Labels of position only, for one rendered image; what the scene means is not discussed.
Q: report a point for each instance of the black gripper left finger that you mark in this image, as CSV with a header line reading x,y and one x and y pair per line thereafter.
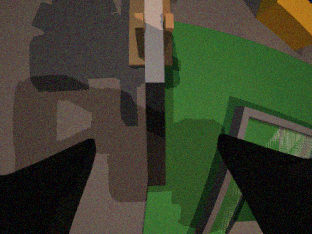
x,y
43,198

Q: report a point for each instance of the green rectangular mat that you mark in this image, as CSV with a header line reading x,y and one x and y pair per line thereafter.
x,y
211,73

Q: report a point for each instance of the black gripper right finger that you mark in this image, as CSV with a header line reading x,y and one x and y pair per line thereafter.
x,y
276,185

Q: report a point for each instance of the orange rectangular block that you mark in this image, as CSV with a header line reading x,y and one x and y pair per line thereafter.
x,y
291,20

